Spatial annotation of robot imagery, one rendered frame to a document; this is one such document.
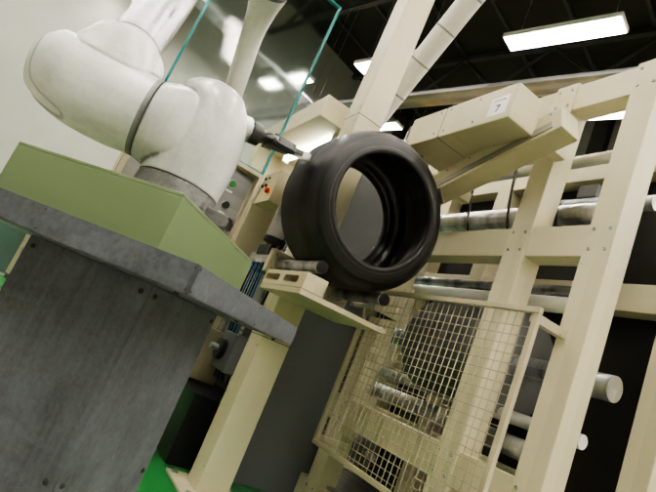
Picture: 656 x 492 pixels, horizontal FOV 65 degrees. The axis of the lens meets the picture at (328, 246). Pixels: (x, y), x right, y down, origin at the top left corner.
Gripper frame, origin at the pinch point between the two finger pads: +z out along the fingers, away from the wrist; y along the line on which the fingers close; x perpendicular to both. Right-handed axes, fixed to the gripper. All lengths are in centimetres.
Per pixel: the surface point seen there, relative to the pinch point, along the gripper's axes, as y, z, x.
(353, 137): -9.6, 13.4, -10.6
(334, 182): -12.7, 9.2, 8.4
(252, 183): 55, 3, 3
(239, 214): 54, 1, 18
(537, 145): -38, 72, -27
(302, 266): -0.7, 11.9, 38.0
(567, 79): 230, 384, -296
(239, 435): 25, 18, 104
